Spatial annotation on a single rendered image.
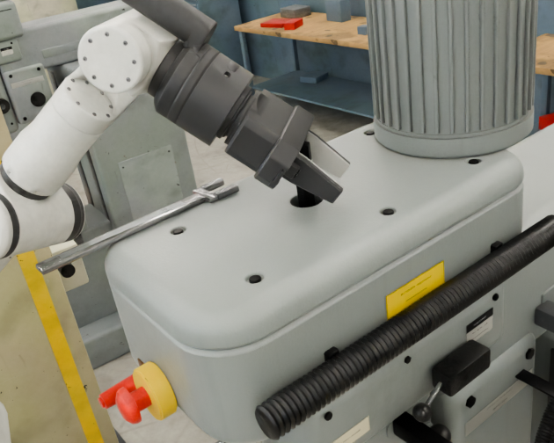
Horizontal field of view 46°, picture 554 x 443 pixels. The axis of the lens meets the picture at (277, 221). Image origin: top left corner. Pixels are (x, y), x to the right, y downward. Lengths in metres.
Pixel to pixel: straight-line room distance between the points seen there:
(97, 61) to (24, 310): 2.01
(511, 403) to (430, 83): 0.49
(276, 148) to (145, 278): 0.18
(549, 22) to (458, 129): 4.76
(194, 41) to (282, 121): 0.12
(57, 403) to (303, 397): 2.30
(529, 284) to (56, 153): 0.63
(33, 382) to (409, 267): 2.22
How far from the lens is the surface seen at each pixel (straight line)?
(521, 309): 0.96
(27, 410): 2.82
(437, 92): 0.78
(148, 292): 0.65
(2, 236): 0.77
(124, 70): 0.66
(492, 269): 0.76
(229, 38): 8.22
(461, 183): 0.75
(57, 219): 0.82
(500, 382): 0.98
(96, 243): 0.73
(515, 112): 0.83
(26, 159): 0.77
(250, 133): 0.66
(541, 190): 1.03
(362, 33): 5.95
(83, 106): 0.73
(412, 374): 0.79
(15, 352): 2.68
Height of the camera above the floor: 2.22
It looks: 28 degrees down
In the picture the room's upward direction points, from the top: 9 degrees counter-clockwise
